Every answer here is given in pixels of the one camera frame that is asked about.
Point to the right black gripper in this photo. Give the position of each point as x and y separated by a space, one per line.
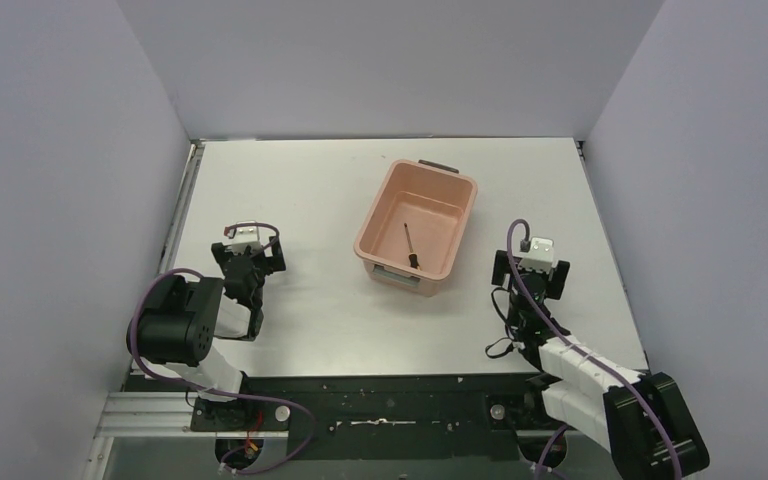
499 266

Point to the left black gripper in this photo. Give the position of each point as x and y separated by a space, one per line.
249 263

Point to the yellow black screwdriver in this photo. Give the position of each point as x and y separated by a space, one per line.
412 255

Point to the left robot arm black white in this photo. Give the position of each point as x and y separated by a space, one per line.
180 319

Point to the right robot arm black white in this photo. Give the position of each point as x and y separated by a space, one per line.
641 419

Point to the pink plastic bin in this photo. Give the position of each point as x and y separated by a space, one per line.
436 202

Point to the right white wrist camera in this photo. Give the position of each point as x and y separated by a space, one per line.
537 255

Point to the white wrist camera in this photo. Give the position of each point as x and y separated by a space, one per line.
241 239
537 255

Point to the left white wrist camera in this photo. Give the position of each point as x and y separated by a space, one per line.
241 239

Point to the aluminium left side rail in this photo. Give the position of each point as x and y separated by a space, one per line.
171 242

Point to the aluminium rail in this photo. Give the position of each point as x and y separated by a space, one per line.
171 242
299 406

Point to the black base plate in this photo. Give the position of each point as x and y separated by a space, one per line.
363 442

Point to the aluminium front rail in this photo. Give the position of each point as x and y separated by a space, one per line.
299 406

